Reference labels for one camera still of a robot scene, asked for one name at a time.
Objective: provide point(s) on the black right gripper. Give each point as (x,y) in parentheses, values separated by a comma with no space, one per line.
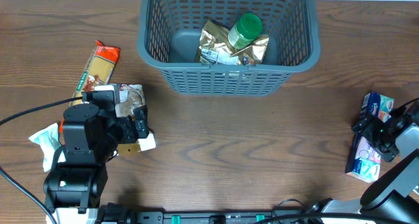
(365,127)

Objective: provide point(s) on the blue tissue pack box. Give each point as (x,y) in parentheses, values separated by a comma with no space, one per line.
(364,162)

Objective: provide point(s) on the gold foil coffee bag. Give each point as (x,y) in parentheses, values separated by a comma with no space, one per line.
(214,48)

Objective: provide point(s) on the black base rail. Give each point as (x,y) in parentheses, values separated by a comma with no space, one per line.
(117,213)

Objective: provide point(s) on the spaghetti pasta packet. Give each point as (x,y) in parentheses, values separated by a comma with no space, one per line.
(98,69)

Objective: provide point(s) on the green lid glass jar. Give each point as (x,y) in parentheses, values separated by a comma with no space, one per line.
(245,31)

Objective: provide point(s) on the grey plastic basket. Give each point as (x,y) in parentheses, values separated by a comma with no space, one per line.
(170,30)

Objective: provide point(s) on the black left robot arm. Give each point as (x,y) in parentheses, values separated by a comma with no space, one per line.
(92,134)

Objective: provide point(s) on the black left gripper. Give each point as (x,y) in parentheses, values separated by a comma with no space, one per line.
(129,133)

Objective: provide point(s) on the white crumpled packet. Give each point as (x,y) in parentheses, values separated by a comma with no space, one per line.
(48,140)

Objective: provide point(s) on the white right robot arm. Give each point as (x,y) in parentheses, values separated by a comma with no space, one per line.
(389,196)

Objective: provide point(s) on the brown white snack bag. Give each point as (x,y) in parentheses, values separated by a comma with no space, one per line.
(131,97)

